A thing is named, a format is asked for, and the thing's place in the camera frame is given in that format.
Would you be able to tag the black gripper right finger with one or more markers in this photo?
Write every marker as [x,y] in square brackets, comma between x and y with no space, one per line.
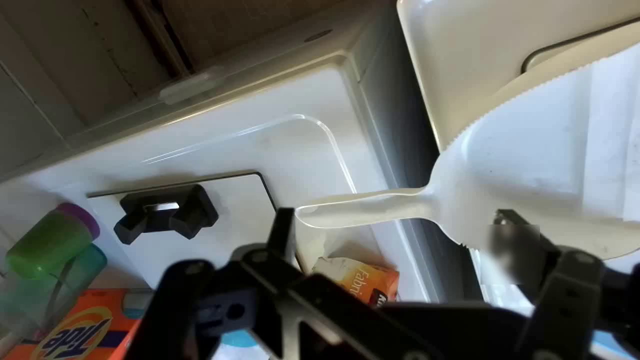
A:
[573,300]

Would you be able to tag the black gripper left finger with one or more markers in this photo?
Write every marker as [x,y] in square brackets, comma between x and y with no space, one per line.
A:
[220,313]

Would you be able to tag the black hand brush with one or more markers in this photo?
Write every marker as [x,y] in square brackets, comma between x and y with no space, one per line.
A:
[143,222]

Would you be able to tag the white plastic dustpan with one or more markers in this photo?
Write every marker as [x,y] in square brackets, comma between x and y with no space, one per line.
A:
[532,167]

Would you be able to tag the orange Tide detergent box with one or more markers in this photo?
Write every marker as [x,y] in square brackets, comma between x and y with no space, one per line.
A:
[80,332]

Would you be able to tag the teal translucent plastic cup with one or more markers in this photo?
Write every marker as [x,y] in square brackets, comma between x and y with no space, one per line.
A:
[77,273]

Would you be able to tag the orange cardboard box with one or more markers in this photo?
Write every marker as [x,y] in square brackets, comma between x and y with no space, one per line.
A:
[366,283]

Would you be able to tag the green bottle with purple cap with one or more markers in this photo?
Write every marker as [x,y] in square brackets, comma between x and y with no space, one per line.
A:
[47,243]

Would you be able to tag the white top-load washing machine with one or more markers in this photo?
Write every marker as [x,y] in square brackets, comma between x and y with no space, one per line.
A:
[266,100]

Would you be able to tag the white utility sink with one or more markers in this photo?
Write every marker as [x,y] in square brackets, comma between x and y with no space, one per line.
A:
[467,52]

